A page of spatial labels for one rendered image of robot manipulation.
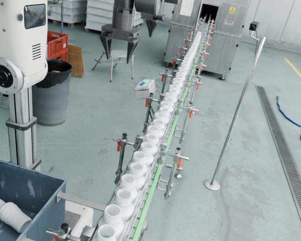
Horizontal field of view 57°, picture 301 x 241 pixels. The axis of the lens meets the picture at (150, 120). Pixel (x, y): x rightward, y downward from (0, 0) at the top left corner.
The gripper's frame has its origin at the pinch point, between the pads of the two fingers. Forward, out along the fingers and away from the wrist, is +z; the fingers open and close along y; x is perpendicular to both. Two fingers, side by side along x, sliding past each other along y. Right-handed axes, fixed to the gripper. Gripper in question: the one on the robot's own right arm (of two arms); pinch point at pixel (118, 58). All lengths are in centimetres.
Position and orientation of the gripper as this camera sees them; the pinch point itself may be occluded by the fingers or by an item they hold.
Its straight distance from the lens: 88.0
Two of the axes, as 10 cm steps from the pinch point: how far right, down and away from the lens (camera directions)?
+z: -1.5, 8.7, 4.6
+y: 9.7, 2.3, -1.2
